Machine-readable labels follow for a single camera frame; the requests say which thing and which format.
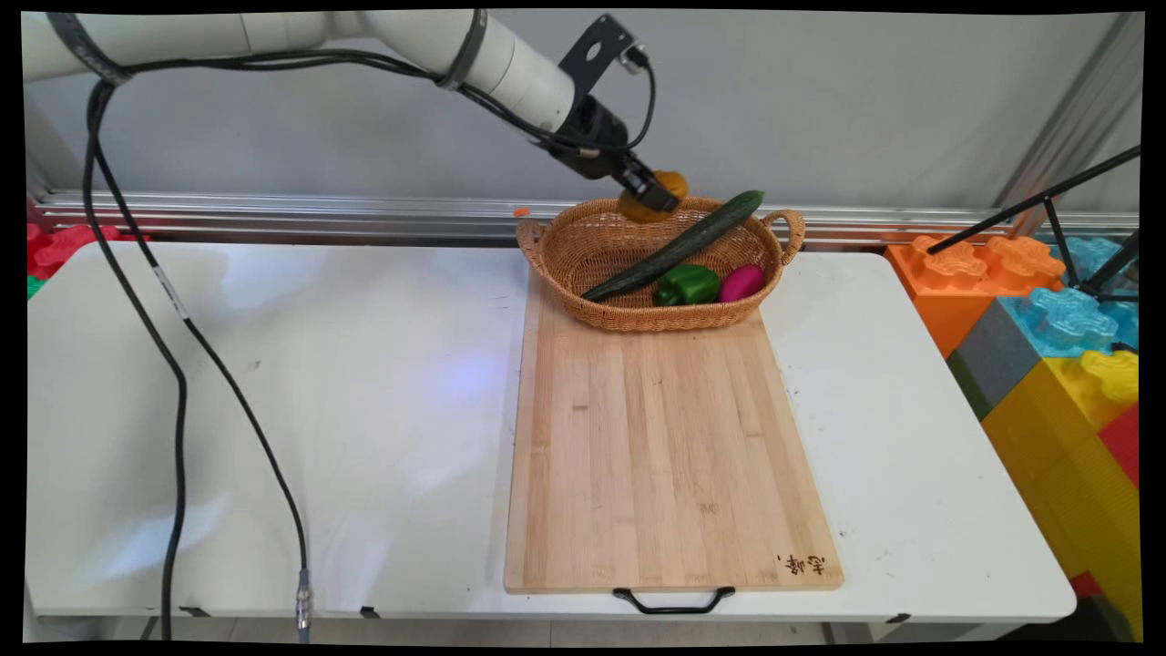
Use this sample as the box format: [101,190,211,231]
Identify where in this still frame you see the thin black cable metal connector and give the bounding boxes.
[91,82,313,644]

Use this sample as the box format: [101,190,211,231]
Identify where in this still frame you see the aluminium rail along table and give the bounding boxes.
[32,190,1140,249]

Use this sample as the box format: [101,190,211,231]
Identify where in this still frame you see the grey foam block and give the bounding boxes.
[946,296,1042,422]

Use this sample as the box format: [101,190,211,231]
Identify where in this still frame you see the red foam pieces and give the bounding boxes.
[26,222,148,282]

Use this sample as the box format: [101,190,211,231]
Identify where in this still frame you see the woven wicker basket with handles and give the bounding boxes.
[516,196,807,333]

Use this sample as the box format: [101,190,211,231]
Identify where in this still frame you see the red foam block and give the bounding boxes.
[1097,404,1140,489]

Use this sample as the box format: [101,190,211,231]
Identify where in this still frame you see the orange fruit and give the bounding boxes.
[618,169,690,225]

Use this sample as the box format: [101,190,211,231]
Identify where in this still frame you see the thick black cable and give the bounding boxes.
[82,77,189,641]

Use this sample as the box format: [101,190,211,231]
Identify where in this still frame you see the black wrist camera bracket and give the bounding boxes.
[557,14,649,97]

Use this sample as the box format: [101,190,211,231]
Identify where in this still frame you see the black tripod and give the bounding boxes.
[927,144,1141,304]

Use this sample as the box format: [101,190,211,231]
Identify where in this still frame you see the blue foam block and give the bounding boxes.
[1000,235,1140,358]

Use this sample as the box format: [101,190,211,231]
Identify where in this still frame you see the black camera cable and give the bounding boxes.
[547,50,658,154]

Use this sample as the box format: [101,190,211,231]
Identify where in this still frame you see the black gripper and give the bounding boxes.
[548,94,682,216]

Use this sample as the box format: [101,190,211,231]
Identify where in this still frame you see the bamboo cutting board with handle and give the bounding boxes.
[503,269,845,617]

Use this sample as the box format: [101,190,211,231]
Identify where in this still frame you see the green bell pepper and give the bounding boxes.
[653,264,722,307]

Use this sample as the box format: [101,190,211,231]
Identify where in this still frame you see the purple eggplant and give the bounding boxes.
[718,264,767,303]

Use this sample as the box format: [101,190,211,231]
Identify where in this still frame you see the long dark green cucumber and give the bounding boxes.
[581,190,766,303]

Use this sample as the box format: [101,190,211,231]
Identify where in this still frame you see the orange foam block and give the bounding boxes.
[886,234,1068,359]

